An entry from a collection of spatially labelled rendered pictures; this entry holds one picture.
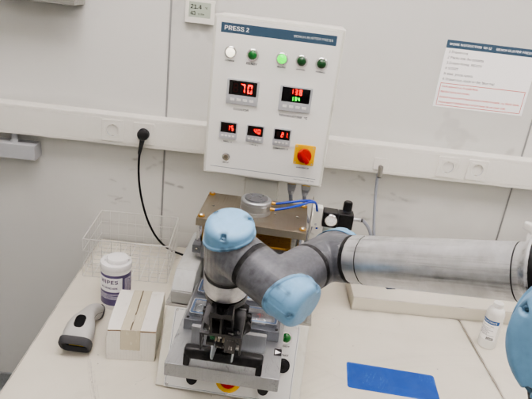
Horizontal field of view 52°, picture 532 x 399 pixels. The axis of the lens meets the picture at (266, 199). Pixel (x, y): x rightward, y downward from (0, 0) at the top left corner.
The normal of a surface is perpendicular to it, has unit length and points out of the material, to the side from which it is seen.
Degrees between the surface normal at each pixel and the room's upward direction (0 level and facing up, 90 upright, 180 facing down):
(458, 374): 0
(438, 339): 0
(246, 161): 90
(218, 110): 90
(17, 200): 90
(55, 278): 90
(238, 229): 20
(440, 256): 56
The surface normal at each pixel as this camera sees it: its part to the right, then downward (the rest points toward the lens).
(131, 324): 0.11, -0.94
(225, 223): 0.07, -0.74
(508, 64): 0.00, 0.37
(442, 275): -0.66, 0.17
